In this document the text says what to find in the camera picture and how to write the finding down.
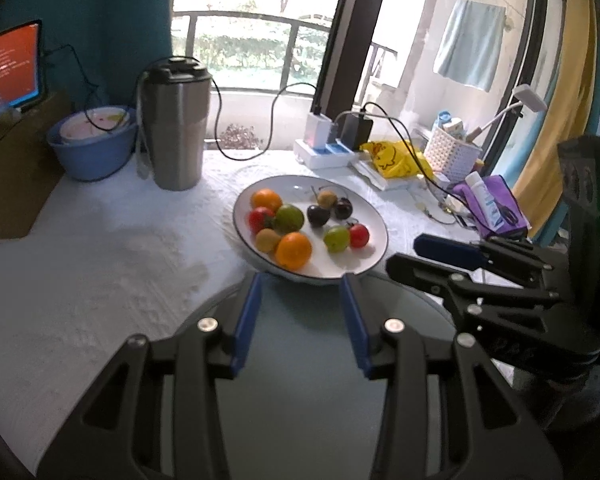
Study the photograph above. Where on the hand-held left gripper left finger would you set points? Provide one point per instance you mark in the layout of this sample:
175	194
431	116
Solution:
247	315

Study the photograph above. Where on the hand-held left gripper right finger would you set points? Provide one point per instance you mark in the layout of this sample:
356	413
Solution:
356	317

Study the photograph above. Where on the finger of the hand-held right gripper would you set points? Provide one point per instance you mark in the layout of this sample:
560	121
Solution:
445	251
420	272

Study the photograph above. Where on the brown kiwi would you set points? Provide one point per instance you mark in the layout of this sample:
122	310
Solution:
268	240

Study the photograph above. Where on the orange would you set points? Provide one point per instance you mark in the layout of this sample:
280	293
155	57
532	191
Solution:
267	199
293	251

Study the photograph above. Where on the white plate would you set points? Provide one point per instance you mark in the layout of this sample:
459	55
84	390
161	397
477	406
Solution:
370	210

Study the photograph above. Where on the small green fruit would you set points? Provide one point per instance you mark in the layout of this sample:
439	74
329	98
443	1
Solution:
336	239

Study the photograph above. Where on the grey round tray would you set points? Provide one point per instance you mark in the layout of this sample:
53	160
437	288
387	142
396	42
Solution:
300	390

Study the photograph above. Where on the dark plum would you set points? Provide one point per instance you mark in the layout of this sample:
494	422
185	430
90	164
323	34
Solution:
343	208
318	215

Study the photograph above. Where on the green lime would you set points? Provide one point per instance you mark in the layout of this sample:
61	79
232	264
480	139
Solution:
290	217

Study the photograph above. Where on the white tube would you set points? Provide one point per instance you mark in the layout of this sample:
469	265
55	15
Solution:
485	200

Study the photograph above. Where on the purple pouch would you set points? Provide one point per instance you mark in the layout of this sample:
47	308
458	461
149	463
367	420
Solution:
510	195

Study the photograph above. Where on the white paper pad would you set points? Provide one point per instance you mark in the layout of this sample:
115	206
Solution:
387	181

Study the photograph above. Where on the white plastic basket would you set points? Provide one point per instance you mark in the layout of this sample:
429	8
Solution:
450	155

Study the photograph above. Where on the yellow plastic bag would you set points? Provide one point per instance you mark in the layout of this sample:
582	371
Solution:
395	159

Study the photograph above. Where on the small brown fruit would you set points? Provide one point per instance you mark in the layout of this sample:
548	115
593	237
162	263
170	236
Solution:
326	198

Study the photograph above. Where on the small carton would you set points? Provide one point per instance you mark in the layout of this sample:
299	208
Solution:
454	127

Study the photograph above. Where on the black charger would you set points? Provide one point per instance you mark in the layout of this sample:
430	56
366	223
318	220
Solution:
356	131

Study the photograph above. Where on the white textured tablecloth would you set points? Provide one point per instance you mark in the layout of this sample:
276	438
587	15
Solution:
105	270

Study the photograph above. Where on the white power strip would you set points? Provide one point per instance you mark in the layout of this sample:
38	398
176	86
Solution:
325	156

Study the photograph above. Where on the white desk lamp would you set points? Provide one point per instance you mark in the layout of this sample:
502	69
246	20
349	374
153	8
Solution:
529	97

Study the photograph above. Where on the white charger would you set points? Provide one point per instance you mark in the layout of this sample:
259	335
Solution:
317	130

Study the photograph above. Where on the yellow curtain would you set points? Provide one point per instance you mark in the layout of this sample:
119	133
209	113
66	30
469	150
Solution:
560	110

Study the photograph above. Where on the stainless steel tumbler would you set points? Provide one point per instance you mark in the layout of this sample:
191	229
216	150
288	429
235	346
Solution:
175	135

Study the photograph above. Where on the light blue towel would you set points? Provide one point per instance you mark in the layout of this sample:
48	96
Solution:
470	45

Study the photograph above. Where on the blue plastic basin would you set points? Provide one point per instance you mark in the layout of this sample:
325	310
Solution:
92	157

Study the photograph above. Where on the white pink bowl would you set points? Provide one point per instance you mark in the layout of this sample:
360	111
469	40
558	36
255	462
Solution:
92	124

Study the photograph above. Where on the balcony railing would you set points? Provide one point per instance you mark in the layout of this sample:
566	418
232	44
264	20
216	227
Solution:
285	52

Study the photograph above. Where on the cardboard box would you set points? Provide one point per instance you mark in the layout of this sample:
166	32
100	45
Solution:
15	180

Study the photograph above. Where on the teal curtain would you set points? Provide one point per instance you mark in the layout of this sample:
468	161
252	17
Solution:
105	20

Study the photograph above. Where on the computer monitor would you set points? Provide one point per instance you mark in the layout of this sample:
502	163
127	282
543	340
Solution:
12	67

